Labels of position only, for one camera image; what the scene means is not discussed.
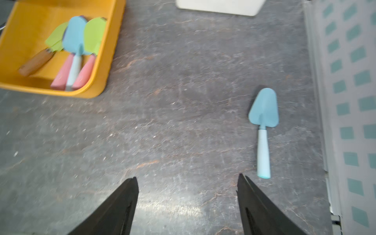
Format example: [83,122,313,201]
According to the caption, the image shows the green shovel wooden handle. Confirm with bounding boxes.
[84,17,107,55]
[18,22,68,76]

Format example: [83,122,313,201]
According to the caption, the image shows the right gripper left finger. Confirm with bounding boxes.
[69,177,139,235]

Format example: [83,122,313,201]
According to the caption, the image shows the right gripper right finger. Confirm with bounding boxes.
[237,174,305,235]

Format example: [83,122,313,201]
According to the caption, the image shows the white lidded plastic case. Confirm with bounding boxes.
[175,0,266,16]

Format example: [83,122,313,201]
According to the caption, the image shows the purple shovel pink handle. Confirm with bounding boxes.
[51,53,74,91]
[72,54,97,90]

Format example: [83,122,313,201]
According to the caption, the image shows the yellow plastic storage box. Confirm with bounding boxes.
[1,1,126,99]

